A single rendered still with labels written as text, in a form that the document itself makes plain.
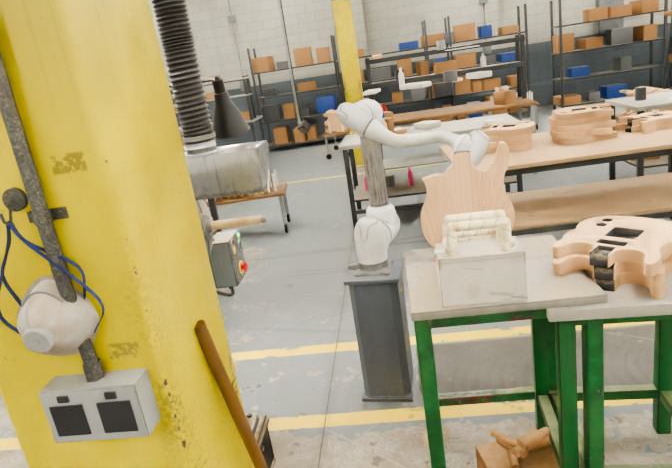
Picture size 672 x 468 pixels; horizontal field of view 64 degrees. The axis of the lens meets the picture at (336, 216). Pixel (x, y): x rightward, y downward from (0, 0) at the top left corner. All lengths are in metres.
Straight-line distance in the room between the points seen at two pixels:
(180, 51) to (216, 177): 0.40
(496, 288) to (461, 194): 0.43
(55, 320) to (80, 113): 0.28
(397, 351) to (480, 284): 1.13
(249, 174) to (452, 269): 0.72
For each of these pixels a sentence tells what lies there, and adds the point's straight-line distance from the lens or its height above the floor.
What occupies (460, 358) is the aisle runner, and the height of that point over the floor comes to 0.00.
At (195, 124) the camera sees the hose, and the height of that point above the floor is 1.63.
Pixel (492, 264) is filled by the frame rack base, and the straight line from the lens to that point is 1.78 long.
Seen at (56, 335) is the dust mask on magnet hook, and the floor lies 1.46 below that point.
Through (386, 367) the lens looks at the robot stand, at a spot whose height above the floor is 0.20.
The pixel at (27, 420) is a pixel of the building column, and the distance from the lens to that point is 1.01.
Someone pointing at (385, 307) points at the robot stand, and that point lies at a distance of 2.72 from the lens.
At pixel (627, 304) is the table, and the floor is 0.90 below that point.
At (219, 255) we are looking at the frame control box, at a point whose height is 1.07.
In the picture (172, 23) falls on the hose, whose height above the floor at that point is 1.93.
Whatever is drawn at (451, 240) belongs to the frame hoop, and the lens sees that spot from 1.74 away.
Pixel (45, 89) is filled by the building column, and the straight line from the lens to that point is 0.79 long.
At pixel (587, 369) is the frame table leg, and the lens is 2.04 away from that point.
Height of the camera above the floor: 1.76
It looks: 16 degrees down
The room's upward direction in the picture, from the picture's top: 9 degrees counter-clockwise
